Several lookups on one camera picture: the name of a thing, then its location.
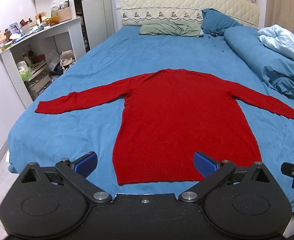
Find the framed photo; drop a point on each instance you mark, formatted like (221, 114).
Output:
(14, 28)

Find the orange plush on desk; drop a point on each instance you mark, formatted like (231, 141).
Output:
(52, 21)

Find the light blue blanket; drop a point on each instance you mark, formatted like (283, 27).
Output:
(278, 39)

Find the woven basket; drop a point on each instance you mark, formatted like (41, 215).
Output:
(64, 14)

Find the dark blue pillow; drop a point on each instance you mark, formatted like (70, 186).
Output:
(216, 23)

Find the green pillow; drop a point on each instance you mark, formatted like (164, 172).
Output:
(172, 28)

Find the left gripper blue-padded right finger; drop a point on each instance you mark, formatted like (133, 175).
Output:
(209, 167)

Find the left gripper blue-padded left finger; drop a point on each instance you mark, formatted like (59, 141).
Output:
(79, 168)

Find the white grey wardrobe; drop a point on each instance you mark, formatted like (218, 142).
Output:
(97, 19)

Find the blue rolled duvet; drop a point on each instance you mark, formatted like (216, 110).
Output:
(274, 69)

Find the green tissue pack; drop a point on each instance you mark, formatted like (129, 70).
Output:
(25, 74)

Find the cream quilted headboard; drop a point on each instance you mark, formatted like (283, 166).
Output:
(136, 12)

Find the red knit sweater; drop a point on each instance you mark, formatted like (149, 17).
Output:
(168, 116)

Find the white desk shelf unit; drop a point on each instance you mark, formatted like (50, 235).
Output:
(42, 42)

